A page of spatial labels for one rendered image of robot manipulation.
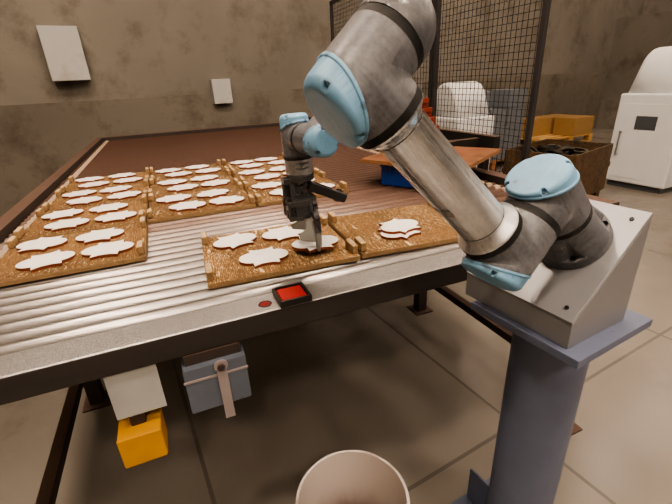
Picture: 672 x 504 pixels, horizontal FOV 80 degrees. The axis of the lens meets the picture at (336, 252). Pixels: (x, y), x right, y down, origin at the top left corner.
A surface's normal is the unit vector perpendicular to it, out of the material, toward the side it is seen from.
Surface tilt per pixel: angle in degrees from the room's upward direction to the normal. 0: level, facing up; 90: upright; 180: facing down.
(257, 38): 90
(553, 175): 35
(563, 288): 42
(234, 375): 90
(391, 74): 82
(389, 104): 94
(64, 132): 90
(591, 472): 0
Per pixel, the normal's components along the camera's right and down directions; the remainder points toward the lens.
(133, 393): 0.39, 0.35
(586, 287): -0.63, -0.52
